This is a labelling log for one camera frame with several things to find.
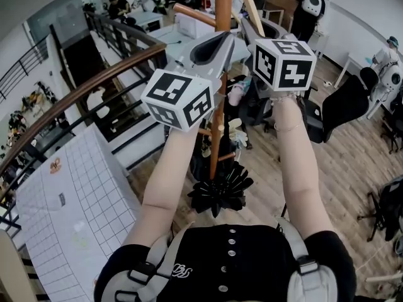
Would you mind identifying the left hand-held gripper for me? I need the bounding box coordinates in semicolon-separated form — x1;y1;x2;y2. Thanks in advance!
140;30;236;133

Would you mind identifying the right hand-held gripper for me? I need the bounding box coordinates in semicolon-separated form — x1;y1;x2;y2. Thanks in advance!
241;17;317;92

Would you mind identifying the light wooden hanger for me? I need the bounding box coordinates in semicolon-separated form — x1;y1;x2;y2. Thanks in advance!
201;0;266;39

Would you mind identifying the brown wooden coat rack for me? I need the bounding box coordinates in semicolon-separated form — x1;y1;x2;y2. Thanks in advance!
173;0;236;181

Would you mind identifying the person's right forearm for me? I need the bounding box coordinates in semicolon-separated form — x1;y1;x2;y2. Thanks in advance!
272;92;336;237

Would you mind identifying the person's left forearm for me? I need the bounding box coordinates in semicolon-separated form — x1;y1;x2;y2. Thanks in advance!
122;126;201;248

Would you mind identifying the white box appliance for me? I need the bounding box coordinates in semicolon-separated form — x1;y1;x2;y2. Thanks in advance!
174;13;215;39

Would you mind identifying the white table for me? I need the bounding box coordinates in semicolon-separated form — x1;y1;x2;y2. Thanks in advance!
147;23;251;72

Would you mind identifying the pastel plush bag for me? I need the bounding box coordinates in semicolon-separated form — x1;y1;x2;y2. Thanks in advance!
227;76;253;106

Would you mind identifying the white desk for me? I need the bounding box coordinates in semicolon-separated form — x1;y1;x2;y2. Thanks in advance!
314;30;330;59
333;52;378;89

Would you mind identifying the black office chair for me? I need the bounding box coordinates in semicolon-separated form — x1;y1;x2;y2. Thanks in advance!
226;74;275;128
307;66;380;144
357;176;403;242

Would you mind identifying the cream plush toy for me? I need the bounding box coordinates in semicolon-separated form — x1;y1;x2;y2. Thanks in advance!
228;118;250;149

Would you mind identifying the black railing with wooden handrail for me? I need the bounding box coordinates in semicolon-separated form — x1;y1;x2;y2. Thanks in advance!
0;9;167;229

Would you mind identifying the black gear stand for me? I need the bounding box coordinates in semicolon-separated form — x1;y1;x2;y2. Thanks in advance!
380;89;403;154

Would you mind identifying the table with grid tablecloth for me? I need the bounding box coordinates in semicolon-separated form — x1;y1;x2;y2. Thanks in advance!
15;125;142;302

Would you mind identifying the person's black shirt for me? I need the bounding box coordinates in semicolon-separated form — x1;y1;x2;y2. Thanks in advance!
93;224;356;302

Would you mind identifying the round wooden side table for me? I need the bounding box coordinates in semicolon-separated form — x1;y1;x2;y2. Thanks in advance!
0;230;32;302

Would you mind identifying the thin gold bracelet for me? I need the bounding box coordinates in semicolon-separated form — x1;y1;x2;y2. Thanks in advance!
273;123;302;133

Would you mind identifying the grey backpack strap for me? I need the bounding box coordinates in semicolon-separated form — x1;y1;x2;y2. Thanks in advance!
115;221;196;302
276;217;339;302

